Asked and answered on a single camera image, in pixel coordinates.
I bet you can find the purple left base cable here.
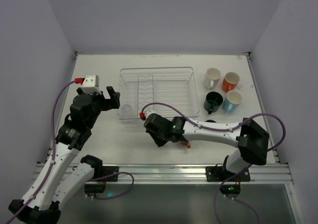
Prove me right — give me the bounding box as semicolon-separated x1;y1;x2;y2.
84;171;135;200

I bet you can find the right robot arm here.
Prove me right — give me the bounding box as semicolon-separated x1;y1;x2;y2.
141;110;269;174

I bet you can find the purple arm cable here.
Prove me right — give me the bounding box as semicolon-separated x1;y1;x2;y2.
139;102;286;224
4;77;85;224

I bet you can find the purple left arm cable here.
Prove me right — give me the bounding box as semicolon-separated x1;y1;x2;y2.
4;77;85;224

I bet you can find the light blue mug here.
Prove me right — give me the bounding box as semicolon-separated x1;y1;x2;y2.
222;90;243;112

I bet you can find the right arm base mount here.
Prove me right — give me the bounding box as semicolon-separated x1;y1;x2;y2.
205;161;251;182

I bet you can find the aluminium front rail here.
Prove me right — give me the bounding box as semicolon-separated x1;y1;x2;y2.
32;163;294;185

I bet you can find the white mug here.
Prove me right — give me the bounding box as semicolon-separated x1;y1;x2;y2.
204;68;221;89

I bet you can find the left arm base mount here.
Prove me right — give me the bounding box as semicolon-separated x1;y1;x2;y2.
80;155;119;182

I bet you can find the clear glass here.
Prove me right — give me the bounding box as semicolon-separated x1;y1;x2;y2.
121;104;135;119

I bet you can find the orange mug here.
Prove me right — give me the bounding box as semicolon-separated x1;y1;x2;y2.
222;72;240;92

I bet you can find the dark green mug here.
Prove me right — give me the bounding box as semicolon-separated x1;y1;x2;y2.
204;91;224;114

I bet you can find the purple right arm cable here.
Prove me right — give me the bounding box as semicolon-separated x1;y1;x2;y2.
139;102;286;224

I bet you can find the clear wire dish rack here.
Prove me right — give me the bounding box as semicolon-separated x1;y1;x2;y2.
117;67;200;123

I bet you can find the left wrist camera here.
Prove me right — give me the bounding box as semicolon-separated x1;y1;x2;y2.
81;75;101;94

